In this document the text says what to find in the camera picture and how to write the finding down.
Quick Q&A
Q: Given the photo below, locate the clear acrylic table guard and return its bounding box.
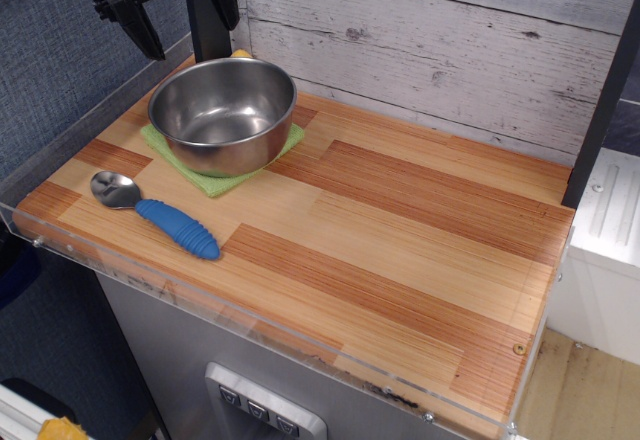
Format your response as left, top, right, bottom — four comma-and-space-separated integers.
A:
0, 32, 576, 436

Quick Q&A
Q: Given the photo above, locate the blue handled metal spoon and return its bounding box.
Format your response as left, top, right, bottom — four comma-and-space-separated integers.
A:
90, 171, 221, 260

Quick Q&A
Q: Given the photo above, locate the dark vertical post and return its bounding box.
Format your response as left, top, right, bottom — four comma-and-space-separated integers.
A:
186, 0, 232, 62
562, 0, 639, 209

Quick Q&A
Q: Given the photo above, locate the green cloth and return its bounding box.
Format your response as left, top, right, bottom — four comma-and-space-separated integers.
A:
140, 122, 306, 199

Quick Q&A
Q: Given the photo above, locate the yellow object behind bowl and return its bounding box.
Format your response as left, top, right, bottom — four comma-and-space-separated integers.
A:
230, 49, 253, 59

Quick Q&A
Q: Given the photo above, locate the white aluminium rail block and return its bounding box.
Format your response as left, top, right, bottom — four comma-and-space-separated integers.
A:
547, 148, 639, 364

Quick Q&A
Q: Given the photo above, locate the silver cabinet with dispenser panel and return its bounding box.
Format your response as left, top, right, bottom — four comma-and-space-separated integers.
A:
98, 274, 506, 439

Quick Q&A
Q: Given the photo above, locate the dark vertical post left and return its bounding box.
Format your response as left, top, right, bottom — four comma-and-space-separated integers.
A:
186, 0, 232, 62

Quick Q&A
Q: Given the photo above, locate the stainless steel bowl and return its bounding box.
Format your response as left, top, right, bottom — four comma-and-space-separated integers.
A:
148, 58, 297, 178

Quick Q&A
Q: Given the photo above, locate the dark vertical post right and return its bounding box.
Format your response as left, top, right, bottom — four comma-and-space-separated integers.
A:
562, 0, 639, 209

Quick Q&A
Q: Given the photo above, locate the dark blue chair edge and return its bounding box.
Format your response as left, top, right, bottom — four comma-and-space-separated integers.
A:
1, 246, 41, 308

